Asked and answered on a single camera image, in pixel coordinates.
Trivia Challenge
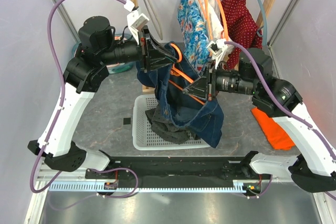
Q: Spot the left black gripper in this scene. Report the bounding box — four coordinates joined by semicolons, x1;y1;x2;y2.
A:
101;26;179;73

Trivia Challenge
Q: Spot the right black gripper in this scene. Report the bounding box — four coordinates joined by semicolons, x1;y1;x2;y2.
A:
183;59;259;100

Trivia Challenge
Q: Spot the orange hanger of denim skirt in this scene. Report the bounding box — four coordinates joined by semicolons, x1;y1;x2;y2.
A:
167;43;207;105

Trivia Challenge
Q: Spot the blue denim skirt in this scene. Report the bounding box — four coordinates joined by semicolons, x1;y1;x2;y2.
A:
135;41;224;149

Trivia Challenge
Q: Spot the beige clothes hanger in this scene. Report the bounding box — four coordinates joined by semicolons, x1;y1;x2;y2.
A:
143;0;163;40

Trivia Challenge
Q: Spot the grey dotted skirt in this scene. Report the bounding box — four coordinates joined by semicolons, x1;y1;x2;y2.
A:
145;105;201;145

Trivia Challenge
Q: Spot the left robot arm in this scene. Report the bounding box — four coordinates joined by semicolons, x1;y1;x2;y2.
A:
28;16;177;178

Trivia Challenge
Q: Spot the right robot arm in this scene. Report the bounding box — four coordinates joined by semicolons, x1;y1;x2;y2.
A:
183;48;335;193

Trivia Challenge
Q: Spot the peach hanger of floral garment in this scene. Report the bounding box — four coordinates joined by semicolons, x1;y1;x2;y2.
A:
196;0;213;39

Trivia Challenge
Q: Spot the teal tub with clothes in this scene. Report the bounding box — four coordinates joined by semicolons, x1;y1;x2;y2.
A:
71;33;134;74

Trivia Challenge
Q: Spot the blue floral garment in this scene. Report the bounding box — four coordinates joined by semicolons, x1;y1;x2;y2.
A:
177;0;210;74

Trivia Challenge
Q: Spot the red dotted garment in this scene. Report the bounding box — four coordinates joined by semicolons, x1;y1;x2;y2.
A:
220;0;263;71

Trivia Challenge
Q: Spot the small black floor marker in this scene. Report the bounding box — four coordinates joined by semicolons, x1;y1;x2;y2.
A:
123;118;131;125

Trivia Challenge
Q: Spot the white garment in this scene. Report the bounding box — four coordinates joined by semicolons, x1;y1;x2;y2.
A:
196;0;232;44

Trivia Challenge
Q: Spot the white plastic basket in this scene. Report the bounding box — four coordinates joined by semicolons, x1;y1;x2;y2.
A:
132;94;209;151

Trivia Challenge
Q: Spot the orange folded cloth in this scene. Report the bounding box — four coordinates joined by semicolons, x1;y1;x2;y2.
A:
251;108;295;151

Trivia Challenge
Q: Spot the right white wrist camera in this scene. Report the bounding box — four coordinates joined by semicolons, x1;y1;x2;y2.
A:
206;38;234;68

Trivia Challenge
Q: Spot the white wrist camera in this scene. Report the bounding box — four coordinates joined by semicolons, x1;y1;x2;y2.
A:
206;38;234;68
123;0;150;40

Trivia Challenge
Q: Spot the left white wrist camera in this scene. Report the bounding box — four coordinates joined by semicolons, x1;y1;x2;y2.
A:
123;0;150;40

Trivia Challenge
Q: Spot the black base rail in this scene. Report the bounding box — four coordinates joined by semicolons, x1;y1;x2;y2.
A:
85;156;270;189

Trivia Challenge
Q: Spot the light blue cable duct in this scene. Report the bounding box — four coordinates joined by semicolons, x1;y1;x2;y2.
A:
48;180;246;193

